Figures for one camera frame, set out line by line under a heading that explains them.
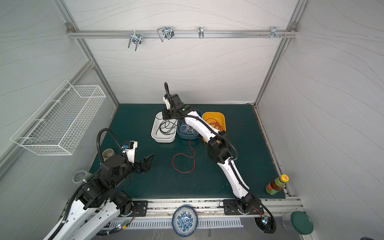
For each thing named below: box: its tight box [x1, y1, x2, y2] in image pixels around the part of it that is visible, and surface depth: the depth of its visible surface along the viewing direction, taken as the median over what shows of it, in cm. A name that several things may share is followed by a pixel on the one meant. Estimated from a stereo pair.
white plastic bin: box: [151, 111, 178, 143], surface depth 104 cm
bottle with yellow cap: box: [265, 174, 290, 196], surface depth 71 cm
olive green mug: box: [102, 148, 116, 162], surface depth 91 cm
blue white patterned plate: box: [172, 205, 199, 238], surface depth 70 cm
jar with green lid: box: [282, 211, 314, 235], surface depth 63 cm
